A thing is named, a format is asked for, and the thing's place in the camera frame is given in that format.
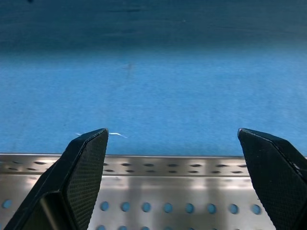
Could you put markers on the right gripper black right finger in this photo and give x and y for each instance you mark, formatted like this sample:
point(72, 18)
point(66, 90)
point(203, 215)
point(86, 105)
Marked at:
point(275, 172)

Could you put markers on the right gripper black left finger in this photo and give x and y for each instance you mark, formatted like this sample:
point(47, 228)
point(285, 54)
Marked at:
point(81, 172)

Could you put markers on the perforated steel tray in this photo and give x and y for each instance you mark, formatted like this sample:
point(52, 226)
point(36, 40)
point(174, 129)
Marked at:
point(172, 189)

